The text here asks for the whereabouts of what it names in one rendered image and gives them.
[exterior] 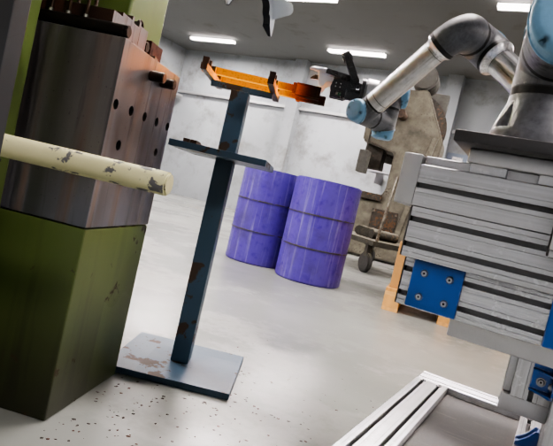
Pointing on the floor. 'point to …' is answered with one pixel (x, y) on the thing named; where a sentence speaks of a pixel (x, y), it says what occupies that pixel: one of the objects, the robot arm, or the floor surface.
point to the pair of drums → (294, 226)
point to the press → (402, 135)
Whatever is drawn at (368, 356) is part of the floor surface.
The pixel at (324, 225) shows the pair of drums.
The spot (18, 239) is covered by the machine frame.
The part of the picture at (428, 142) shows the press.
